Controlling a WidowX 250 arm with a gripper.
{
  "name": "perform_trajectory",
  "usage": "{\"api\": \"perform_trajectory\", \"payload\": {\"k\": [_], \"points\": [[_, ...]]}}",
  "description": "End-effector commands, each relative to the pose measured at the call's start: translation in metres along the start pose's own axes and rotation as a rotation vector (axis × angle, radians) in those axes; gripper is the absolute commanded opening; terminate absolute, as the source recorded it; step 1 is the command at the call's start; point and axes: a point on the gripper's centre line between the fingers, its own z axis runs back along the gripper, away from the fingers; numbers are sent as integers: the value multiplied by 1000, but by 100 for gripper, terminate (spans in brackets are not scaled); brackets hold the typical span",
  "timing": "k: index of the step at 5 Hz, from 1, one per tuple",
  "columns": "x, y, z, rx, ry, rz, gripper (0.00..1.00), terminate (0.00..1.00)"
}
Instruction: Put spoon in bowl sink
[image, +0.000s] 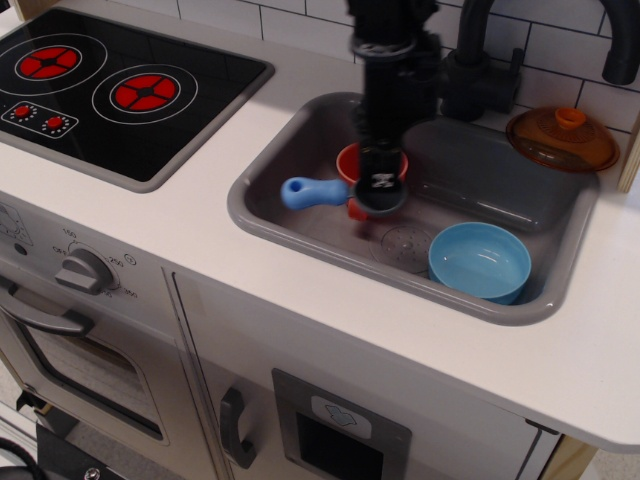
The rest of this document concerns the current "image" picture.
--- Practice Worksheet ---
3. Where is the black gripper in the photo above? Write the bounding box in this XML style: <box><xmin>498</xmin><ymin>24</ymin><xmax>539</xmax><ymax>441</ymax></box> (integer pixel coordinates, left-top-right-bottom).
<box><xmin>352</xmin><ymin>37</ymin><xmax>442</xmax><ymax>205</ymax></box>

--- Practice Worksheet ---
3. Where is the grey cabinet door handle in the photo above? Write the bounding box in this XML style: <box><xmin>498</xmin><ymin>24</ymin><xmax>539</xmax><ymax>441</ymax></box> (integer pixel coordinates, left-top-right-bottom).
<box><xmin>220</xmin><ymin>388</ymin><xmax>257</xmax><ymax>469</ymax></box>

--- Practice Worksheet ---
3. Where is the dark grey toy faucet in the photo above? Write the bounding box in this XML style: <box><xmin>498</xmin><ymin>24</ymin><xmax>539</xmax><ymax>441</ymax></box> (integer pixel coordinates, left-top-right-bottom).
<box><xmin>441</xmin><ymin>1</ymin><xmax>639</xmax><ymax>122</ymax></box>

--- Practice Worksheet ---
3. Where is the grey oven dial knob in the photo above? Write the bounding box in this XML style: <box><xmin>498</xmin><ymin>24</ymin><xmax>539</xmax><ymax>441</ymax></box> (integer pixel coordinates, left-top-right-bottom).
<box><xmin>54</xmin><ymin>248</ymin><xmax>114</xmax><ymax>295</ymax></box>

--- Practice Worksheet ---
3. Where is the orange plastic cup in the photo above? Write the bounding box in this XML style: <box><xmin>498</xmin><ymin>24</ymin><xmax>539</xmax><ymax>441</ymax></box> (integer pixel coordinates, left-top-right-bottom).
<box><xmin>335</xmin><ymin>140</ymin><xmax>410</xmax><ymax>222</ymax></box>

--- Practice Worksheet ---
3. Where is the grey dispenser panel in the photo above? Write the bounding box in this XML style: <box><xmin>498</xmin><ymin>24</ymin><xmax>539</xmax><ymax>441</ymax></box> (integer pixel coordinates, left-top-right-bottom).
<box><xmin>272</xmin><ymin>369</ymin><xmax>412</xmax><ymax>480</ymax></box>

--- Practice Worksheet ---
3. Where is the light blue plastic bowl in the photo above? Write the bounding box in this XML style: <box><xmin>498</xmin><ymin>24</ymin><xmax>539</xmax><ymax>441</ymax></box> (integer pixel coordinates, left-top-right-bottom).
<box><xmin>428</xmin><ymin>222</ymin><xmax>532</xmax><ymax>305</ymax></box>

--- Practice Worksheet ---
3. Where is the grey plastic sink basin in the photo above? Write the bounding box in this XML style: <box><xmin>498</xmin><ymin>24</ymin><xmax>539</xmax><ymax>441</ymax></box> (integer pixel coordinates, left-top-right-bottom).
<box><xmin>228</xmin><ymin>93</ymin><xmax>600</xmax><ymax>326</ymax></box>

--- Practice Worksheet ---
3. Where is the orange transparent pot lid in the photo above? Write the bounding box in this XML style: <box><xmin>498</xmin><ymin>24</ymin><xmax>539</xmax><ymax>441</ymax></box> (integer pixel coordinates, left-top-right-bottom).
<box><xmin>506</xmin><ymin>107</ymin><xmax>620</xmax><ymax>173</ymax></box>

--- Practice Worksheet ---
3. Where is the blue handled grey spoon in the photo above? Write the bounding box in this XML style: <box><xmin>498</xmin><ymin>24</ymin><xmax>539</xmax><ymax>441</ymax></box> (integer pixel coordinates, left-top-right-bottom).
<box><xmin>280</xmin><ymin>177</ymin><xmax>408</xmax><ymax>219</ymax></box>

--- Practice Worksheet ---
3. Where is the grey oven door handle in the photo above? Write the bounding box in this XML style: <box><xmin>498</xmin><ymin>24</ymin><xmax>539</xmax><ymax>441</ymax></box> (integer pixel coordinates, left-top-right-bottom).
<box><xmin>1</xmin><ymin>277</ymin><xmax>94</xmax><ymax>337</ymax></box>

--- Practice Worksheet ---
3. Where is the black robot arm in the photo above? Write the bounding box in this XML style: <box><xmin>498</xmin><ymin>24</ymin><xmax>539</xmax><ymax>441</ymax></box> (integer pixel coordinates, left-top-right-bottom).
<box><xmin>347</xmin><ymin>1</ymin><xmax>442</xmax><ymax>216</ymax></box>

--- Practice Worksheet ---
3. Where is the black toy stove top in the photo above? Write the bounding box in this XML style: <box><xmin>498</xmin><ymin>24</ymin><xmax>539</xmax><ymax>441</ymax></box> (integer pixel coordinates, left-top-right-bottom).
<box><xmin>1</xmin><ymin>8</ymin><xmax>274</xmax><ymax>193</ymax></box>

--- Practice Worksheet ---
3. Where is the white oven door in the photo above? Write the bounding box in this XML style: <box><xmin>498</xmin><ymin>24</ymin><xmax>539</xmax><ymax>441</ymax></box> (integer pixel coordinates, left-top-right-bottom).
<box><xmin>1</xmin><ymin>283</ymin><xmax>216</xmax><ymax>479</ymax></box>

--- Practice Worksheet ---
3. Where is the black cable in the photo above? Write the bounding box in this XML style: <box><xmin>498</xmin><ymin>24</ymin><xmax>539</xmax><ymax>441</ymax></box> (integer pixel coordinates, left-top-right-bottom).
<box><xmin>0</xmin><ymin>438</ymin><xmax>56</xmax><ymax>480</ymax></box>

